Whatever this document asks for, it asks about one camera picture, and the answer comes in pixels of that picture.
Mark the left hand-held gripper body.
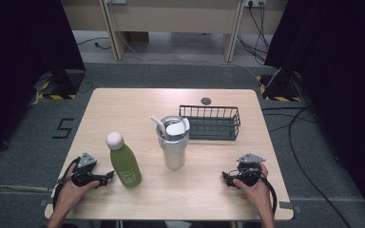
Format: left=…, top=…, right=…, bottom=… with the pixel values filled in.
left=70, top=152, right=108, bottom=188

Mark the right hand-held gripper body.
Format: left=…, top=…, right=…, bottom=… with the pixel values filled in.
left=233, top=153, right=266, bottom=188

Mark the green bottle with white cap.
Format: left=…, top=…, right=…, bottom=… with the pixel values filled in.
left=105, top=131, right=143, bottom=188

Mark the black wire basket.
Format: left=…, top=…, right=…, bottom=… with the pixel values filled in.
left=179, top=104, right=241, bottom=142

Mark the person's right hand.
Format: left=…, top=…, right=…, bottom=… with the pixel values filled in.
left=233, top=163, right=272, bottom=208

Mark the person's left hand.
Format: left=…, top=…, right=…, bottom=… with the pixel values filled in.
left=55, top=164, right=101, bottom=212

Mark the steel tumbler with lid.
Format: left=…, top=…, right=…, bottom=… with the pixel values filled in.
left=156, top=115, right=191, bottom=171

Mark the white straw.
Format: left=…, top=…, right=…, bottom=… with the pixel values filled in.
left=149, top=115, right=167, bottom=139

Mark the yellow black hazard tape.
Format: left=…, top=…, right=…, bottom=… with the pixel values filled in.
left=37, top=79, right=78, bottom=101
left=256, top=75, right=302, bottom=103

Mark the black stand base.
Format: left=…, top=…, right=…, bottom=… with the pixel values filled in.
left=42, top=69, right=86, bottom=98
left=265, top=71, right=302, bottom=100

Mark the black curtain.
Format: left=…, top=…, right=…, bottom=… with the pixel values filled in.
left=0, top=0, right=86, bottom=163
left=264, top=0, right=365, bottom=219

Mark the brown box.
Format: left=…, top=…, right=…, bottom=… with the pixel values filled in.
left=127, top=31, right=150, bottom=44

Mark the beige wooden desk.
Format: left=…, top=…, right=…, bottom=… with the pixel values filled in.
left=60, top=0, right=289, bottom=63

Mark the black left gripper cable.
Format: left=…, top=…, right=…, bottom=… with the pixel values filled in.
left=52, top=156, right=81, bottom=211

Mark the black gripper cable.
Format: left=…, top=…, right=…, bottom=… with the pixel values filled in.
left=52, top=156, right=81, bottom=211
left=259, top=175, right=279, bottom=217

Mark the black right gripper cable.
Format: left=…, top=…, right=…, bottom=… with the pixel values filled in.
left=259, top=175, right=279, bottom=217

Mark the long black floor cable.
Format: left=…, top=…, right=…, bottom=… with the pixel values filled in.
left=287, top=106, right=354, bottom=228

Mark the bundle of black hanging cables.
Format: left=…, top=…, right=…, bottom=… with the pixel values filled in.
left=237, top=0, right=271, bottom=66

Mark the short black floor cable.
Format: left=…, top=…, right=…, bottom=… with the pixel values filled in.
left=76, top=36, right=112, bottom=51

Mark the white wall socket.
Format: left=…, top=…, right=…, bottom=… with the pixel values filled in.
left=243, top=0, right=267, bottom=9

